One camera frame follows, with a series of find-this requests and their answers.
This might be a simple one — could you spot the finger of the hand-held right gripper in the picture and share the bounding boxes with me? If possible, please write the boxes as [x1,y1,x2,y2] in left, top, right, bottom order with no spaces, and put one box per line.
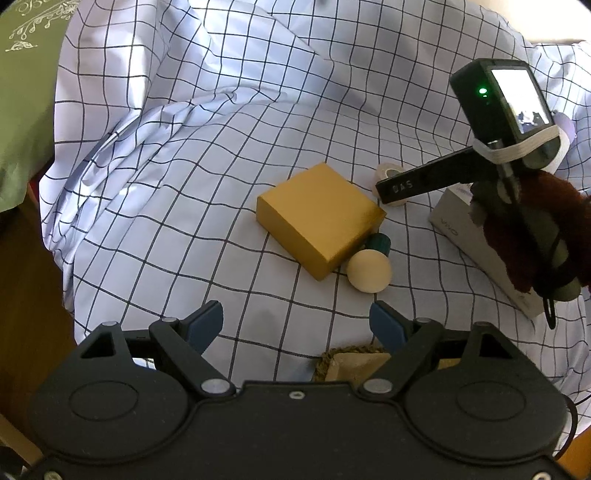
[375,147,485,206]

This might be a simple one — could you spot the white checked bed sheet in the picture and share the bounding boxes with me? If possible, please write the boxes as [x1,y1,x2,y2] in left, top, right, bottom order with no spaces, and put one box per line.
[39,0,591,384]

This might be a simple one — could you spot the long white cardboard box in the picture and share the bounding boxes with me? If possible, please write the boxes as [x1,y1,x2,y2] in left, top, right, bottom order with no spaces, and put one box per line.
[428,185,561,320]

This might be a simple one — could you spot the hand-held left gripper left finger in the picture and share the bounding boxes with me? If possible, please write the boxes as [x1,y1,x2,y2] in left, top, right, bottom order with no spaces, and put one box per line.
[69,300,236,400]

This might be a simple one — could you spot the person's right hand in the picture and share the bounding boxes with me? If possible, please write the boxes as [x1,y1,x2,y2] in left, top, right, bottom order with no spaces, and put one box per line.
[480,170,591,294]

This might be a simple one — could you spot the small green cylinder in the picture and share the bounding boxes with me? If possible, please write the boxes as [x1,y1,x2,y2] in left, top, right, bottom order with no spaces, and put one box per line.
[366,233,392,258]

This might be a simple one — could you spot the white bottle with purple cap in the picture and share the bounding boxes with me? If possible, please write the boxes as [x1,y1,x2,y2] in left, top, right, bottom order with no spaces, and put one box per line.
[554,113,577,144]

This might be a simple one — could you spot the beige wooden ball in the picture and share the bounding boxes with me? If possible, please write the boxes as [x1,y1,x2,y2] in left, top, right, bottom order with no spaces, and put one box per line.
[346,249,393,294]

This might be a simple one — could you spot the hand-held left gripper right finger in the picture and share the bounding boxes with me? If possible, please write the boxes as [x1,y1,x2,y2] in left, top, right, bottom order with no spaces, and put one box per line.
[358,300,539,400]

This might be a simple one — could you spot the woven basket with cloth lining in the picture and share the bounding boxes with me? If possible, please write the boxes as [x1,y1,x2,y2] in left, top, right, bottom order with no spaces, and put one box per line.
[311,346,462,384]

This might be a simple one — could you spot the yellow cardboard box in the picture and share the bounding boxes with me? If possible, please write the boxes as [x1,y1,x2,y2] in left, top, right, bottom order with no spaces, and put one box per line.
[256,162,387,281]

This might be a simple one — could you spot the beige tape roll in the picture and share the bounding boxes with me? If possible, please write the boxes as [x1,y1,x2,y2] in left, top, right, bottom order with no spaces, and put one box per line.
[373,162,409,207]

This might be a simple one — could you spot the green embroidered pillow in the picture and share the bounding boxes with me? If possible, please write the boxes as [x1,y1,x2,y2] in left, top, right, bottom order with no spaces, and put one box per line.
[0,0,81,213]

